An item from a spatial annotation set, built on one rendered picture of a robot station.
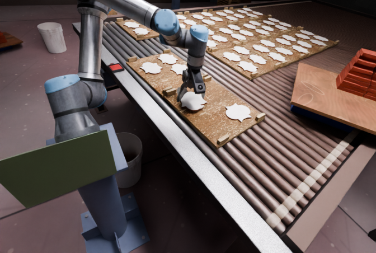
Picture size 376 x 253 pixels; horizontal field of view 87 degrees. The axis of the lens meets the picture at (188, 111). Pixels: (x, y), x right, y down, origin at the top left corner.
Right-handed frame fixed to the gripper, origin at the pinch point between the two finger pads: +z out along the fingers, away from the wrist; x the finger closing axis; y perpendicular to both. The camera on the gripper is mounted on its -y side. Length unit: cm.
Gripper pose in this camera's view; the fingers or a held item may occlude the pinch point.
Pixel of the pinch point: (191, 101)
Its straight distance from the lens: 99.0
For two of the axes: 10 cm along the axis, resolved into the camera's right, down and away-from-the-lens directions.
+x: -9.4, 1.4, -3.1
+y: -3.2, -6.6, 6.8
